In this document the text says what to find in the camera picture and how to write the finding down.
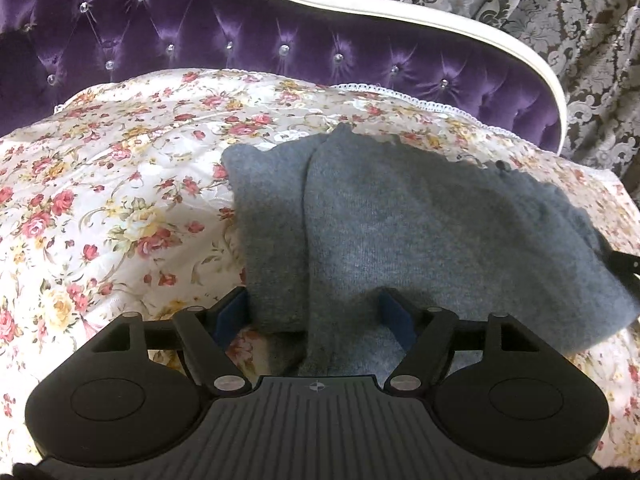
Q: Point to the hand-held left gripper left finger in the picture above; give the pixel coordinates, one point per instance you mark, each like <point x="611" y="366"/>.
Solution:
<point x="232" y="312"/>

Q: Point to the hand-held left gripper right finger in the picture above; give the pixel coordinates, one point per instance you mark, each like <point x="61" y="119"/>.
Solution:
<point x="395" y="316"/>

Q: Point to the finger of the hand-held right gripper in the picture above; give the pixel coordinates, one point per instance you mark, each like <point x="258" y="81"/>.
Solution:
<point x="622" y="266"/>

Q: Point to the grey argyle sweater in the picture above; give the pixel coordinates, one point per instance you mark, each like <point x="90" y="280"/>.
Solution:
<point x="400" y="220"/>

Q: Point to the floral quilted blanket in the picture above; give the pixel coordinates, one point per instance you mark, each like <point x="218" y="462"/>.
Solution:
<point x="100" y="200"/>

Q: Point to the purple tufted headboard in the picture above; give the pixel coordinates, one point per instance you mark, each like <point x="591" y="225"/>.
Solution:
<point x="150" y="25"/>

